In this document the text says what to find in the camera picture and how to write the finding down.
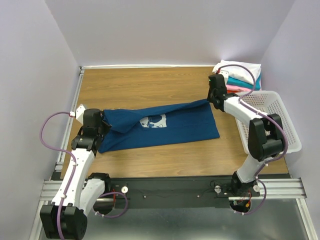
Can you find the dark blue t shirt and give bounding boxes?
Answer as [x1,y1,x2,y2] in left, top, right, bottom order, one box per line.
[98,99,220,154]

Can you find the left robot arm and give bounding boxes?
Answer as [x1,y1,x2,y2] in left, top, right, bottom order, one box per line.
[39,105,111,240]

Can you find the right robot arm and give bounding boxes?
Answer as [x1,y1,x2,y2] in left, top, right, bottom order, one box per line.
[207,74,288,196]

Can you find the orange folded t shirt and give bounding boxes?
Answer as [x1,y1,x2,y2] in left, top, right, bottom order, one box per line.
[213,74,241,93]

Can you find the pink folded t shirt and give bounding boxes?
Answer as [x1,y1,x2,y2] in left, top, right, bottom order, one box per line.
[226,84,251,93]

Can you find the teal folded t shirt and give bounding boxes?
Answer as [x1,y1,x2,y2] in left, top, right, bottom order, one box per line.
[227,76,261,91]

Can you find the white folded t shirt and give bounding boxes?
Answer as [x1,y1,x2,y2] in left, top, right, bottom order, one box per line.
[212,60,262,85]

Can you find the white plastic basket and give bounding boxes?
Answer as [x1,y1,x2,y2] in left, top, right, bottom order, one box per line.
[234,90,302,155]

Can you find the white table edge strip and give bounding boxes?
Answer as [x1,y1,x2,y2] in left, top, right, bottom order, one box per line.
[80,64,215,70]

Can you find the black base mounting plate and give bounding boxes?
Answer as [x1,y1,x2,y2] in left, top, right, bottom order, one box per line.
[93,175,260,214]

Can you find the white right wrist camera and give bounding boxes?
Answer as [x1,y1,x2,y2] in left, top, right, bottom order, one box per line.
[216,69,229,82]

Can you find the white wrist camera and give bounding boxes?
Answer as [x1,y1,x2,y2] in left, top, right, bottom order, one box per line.
[68,104,86,125]
[216,69,229,82]

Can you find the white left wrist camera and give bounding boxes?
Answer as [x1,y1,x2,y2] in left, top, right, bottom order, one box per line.
[68,104,86,125]

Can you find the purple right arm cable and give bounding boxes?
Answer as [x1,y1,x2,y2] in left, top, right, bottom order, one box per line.
[217,64,288,176]

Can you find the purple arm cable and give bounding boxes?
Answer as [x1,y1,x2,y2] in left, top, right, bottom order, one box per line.
[39,111,77,240]
[217,64,288,176]

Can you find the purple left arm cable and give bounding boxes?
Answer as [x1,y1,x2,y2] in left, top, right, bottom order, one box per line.
[39,111,77,240]

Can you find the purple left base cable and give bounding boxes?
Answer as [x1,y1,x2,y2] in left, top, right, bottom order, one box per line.
[93,191,129,220]

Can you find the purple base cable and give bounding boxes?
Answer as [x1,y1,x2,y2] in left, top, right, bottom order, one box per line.
[232,178,267,216]
[93,191,129,220]

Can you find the aluminium frame rail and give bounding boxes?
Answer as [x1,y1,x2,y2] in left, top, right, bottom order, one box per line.
[28,66,85,240]

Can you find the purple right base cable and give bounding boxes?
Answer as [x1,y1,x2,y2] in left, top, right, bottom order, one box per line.
[232,178,267,216]

